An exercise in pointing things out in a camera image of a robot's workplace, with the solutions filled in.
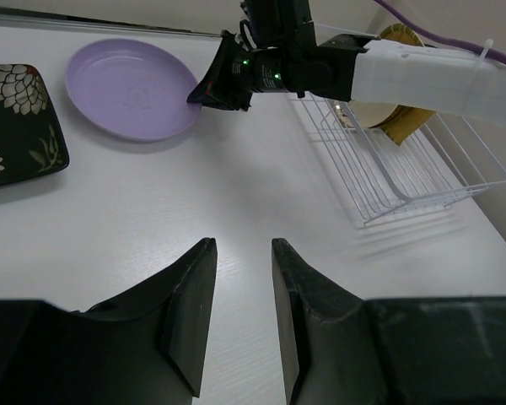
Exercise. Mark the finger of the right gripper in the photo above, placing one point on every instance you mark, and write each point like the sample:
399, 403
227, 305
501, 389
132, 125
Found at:
205, 93

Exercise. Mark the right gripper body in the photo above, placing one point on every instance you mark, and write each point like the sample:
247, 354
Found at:
275, 52

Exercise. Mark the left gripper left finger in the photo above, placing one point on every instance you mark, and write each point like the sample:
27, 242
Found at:
146, 345

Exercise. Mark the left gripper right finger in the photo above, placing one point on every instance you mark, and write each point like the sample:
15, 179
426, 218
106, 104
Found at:
326, 344

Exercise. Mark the lavender round plate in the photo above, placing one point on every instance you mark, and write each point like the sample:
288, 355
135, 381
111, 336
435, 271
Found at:
132, 90

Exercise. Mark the cream plate black spot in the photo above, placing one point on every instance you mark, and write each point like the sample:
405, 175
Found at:
371, 115

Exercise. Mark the bamboo pattern square plate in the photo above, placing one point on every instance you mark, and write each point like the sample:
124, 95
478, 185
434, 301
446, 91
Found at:
401, 33

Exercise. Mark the yellow brown patterned plate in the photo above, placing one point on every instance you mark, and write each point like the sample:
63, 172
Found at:
404, 122

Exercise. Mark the black floral square plate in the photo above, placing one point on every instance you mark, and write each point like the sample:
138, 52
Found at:
32, 143

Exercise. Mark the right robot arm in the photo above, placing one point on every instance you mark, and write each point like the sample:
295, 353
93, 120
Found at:
451, 76

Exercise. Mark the white wire dish rack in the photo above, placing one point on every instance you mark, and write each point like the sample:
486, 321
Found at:
443, 162

